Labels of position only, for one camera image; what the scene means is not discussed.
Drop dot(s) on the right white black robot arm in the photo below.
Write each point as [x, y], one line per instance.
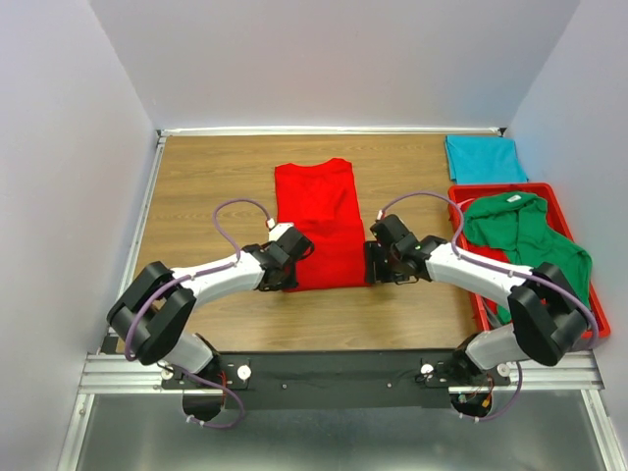
[547, 318]

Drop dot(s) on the green t-shirt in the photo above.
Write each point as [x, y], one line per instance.
[516, 224]

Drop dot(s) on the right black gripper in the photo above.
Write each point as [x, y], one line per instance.
[372, 253]

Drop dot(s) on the folded blue t-shirt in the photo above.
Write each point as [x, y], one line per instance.
[474, 159]

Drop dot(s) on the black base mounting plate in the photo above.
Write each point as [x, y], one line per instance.
[343, 379]

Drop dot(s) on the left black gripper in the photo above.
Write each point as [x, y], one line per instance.
[291, 282]

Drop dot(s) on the red t-shirt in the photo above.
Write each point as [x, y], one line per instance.
[321, 201]
[488, 252]

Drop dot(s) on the aluminium rail frame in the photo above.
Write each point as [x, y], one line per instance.
[134, 417]

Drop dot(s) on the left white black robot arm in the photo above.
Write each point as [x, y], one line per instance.
[151, 314]

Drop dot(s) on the red t-shirt in bin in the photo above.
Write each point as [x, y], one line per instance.
[488, 252]

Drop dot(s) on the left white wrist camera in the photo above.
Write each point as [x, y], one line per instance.
[278, 230]

